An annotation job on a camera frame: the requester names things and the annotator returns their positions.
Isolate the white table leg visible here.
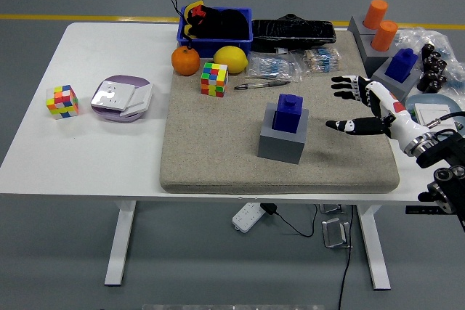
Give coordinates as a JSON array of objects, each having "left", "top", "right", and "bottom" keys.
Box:
[
  {"left": 355, "top": 203, "right": 392, "bottom": 291},
  {"left": 104, "top": 200, "right": 138, "bottom": 287}
]

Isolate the orange fruit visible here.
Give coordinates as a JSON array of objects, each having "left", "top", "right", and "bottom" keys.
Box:
[{"left": 171, "top": 46, "right": 201, "bottom": 77}]

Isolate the white wall switch panel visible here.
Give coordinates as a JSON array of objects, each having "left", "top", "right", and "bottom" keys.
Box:
[
  {"left": 119, "top": 83, "right": 153, "bottom": 118},
  {"left": 413, "top": 102, "right": 459, "bottom": 131}
]

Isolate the metal bracket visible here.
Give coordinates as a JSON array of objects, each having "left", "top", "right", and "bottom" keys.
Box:
[
  {"left": 318, "top": 203, "right": 346, "bottom": 215},
  {"left": 321, "top": 217, "right": 353, "bottom": 249}
]

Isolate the grey ballpoint pen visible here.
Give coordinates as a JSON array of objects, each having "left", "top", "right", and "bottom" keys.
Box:
[{"left": 233, "top": 80, "right": 291, "bottom": 91}]

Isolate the black table control panel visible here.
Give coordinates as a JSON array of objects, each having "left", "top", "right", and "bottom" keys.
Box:
[{"left": 405, "top": 205, "right": 442, "bottom": 215}]

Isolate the grey cube seal holder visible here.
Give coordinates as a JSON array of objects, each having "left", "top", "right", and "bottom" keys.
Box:
[
  {"left": 357, "top": 32, "right": 397, "bottom": 78},
  {"left": 257, "top": 102, "right": 310, "bottom": 165},
  {"left": 347, "top": 15, "right": 375, "bottom": 37},
  {"left": 370, "top": 56, "right": 424, "bottom": 106}
]

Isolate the yellow lemon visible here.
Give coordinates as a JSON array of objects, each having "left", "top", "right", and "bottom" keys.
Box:
[{"left": 213, "top": 46, "right": 249, "bottom": 74}]

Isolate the orange cylinder seal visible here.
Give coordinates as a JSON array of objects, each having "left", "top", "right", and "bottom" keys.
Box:
[
  {"left": 371, "top": 20, "right": 399, "bottom": 52},
  {"left": 363, "top": 0, "right": 389, "bottom": 30}
]

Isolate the clear crumpled plastic bag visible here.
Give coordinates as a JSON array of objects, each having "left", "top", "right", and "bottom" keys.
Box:
[{"left": 394, "top": 26, "right": 465, "bottom": 89}]

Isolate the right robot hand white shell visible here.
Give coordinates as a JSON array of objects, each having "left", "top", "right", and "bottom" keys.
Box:
[{"left": 325, "top": 75, "right": 428, "bottom": 151}]

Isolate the grey-brown mat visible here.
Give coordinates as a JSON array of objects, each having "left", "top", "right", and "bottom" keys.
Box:
[{"left": 158, "top": 30, "right": 400, "bottom": 195}]

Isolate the blue plastic bin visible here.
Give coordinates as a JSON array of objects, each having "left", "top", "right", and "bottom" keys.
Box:
[{"left": 176, "top": 7, "right": 254, "bottom": 59}]

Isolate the purple plate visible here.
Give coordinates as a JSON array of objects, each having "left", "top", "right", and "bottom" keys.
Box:
[{"left": 90, "top": 75, "right": 153, "bottom": 123}]

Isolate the clear bag of tan resistors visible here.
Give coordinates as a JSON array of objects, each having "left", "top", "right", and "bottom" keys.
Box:
[{"left": 302, "top": 47, "right": 342, "bottom": 75}]

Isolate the black wrapped long object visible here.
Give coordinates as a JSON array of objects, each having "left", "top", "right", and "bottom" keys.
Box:
[{"left": 251, "top": 12, "right": 337, "bottom": 53}]

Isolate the black plug with cord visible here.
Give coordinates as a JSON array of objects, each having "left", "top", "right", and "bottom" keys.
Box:
[{"left": 260, "top": 202, "right": 319, "bottom": 237}]

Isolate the colourful puzzle cube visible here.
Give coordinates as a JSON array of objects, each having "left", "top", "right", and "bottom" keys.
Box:
[
  {"left": 200, "top": 62, "right": 229, "bottom": 98},
  {"left": 46, "top": 84, "right": 80, "bottom": 121}
]

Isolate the black floor cable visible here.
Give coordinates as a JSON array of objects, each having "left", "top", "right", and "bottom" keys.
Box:
[{"left": 337, "top": 204, "right": 355, "bottom": 310}]

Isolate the blue square seal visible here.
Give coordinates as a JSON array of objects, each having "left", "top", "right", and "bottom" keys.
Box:
[
  {"left": 384, "top": 48, "right": 419, "bottom": 84},
  {"left": 271, "top": 93, "right": 304, "bottom": 133}
]

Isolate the clear bag of blue resistors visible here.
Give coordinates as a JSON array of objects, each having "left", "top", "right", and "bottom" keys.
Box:
[{"left": 246, "top": 52, "right": 304, "bottom": 83}]

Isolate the white wall socket panel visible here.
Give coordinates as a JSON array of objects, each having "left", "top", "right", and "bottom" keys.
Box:
[{"left": 90, "top": 80, "right": 136, "bottom": 110}]

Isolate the white power strip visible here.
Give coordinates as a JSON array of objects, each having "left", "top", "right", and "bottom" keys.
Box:
[{"left": 232, "top": 202, "right": 265, "bottom": 233}]

